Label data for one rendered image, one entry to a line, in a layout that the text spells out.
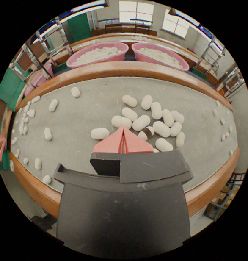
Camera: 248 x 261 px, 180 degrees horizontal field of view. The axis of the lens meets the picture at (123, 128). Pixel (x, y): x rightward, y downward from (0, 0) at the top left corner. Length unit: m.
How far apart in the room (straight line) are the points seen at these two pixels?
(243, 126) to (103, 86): 4.56
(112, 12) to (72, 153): 5.20
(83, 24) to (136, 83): 2.77
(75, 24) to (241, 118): 6.16
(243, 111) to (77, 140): 4.63
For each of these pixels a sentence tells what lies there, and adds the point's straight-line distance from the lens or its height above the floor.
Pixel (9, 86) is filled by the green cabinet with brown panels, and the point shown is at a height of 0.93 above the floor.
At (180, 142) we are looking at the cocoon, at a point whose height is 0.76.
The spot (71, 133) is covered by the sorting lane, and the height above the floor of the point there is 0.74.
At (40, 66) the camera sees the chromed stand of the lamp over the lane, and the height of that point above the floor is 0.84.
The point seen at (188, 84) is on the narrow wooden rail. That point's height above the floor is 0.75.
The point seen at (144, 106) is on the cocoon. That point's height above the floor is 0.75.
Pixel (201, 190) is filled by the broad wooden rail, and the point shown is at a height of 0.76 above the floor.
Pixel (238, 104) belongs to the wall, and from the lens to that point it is 4.59.
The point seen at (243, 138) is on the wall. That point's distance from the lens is 4.55.
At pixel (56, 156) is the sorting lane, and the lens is 0.21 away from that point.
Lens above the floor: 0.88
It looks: 76 degrees down
